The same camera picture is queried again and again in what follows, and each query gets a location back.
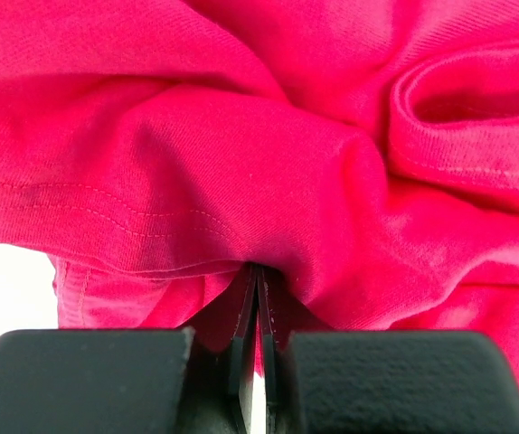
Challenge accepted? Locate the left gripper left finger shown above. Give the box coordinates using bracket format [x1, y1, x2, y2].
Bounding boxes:
[0, 265, 257, 433]

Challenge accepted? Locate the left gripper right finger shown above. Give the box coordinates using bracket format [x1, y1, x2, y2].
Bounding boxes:
[257, 268, 519, 433]

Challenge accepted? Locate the red t shirt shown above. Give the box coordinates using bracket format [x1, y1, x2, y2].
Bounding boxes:
[0, 1, 519, 382]

